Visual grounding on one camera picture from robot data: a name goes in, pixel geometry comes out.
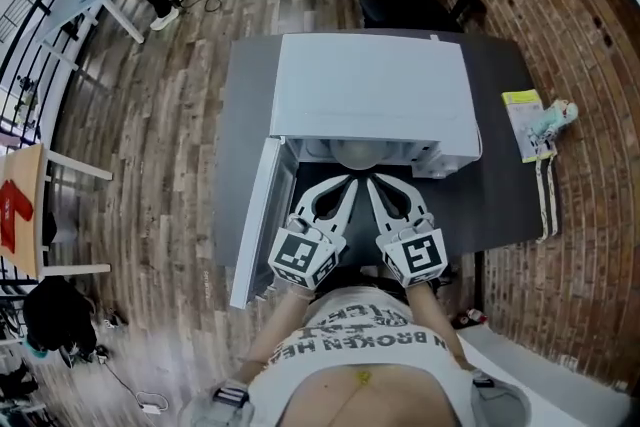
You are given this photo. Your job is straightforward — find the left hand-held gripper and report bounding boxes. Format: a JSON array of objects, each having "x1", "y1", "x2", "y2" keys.
[{"x1": 267, "y1": 173, "x2": 360, "y2": 291}]

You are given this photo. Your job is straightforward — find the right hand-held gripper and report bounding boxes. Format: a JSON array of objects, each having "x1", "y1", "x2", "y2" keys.
[{"x1": 366, "y1": 173, "x2": 450, "y2": 290}]

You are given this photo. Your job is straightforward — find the white round plate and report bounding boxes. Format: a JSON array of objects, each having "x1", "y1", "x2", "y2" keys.
[{"x1": 330, "y1": 139, "x2": 385, "y2": 171}]

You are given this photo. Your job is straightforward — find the white microwave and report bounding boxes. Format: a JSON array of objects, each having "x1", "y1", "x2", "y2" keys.
[{"x1": 229, "y1": 32, "x2": 484, "y2": 311}]

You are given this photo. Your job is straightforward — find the person's right forearm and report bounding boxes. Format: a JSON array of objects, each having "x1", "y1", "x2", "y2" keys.
[{"x1": 404, "y1": 282, "x2": 476, "y2": 371}]

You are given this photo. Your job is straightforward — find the person's left forearm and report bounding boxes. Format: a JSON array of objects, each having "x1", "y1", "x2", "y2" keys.
[{"x1": 239, "y1": 284, "x2": 316, "y2": 381}]

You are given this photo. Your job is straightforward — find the black table with white legs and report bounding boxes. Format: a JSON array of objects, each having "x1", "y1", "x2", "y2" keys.
[{"x1": 214, "y1": 32, "x2": 564, "y2": 269}]

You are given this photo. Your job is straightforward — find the red and white bottle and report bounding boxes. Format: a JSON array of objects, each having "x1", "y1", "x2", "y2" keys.
[{"x1": 452, "y1": 308, "x2": 489, "y2": 329}]

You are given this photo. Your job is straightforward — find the person's white printed t-shirt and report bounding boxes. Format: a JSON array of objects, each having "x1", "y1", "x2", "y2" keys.
[{"x1": 247, "y1": 284, "x2": 476, "y2": 427}]

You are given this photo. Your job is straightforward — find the yellow-green booklet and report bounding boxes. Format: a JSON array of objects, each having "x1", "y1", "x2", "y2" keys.
[{"x1": 501, "y1": 88, "x2": 559, "y2": 165}]

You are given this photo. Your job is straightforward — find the pale green plush toy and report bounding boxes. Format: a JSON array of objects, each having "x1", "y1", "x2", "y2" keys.
[{"x1": 527, "y1": 98, "x2": 580, "y2": 151}]

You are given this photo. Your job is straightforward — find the white tabletop panel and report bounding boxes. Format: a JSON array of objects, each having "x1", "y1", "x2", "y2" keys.
[{"x1": 457, "y1": 324, "x2": 631, "y2": 427}]

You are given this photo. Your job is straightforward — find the white power adapter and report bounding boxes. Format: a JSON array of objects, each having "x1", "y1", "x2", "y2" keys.
[{"x1": 135, "y1": 389, "x2": 169, "y2": 415}]

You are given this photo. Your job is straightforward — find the wooden table with white legs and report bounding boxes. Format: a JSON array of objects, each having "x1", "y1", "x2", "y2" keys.
[{"x1": 0, "y1": 142, "x2": 114, "y2": 284}]

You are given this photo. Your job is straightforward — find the red shirt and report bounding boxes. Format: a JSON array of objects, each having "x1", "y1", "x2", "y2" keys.
[{"x1": 0, "y1": 179, "x2": 35, "y2": 251}]

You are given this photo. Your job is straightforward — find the light blue table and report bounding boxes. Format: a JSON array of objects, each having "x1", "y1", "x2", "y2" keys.
[{"x1": 34, "y1": 0, "x2": 146, "y2": 56}]

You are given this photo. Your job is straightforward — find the black cable bundle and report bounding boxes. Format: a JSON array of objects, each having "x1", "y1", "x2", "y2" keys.
[{"x1": 432, "y1": 262, "x2": 459, "y2": 289}]

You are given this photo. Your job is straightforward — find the black white patterned lanyard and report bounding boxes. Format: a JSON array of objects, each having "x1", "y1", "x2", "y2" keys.
[{"x1": 533, "y1": 149, "x2": 560, "y2": 244}]

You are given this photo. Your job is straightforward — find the grey harness strap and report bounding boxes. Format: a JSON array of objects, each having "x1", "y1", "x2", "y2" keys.
[
  {"x1": 192, "y1": 377, "x2": 254, "y2": 427},
  {"x1": 469, "y1": 367, "x2": 534, "y2": 427}
]

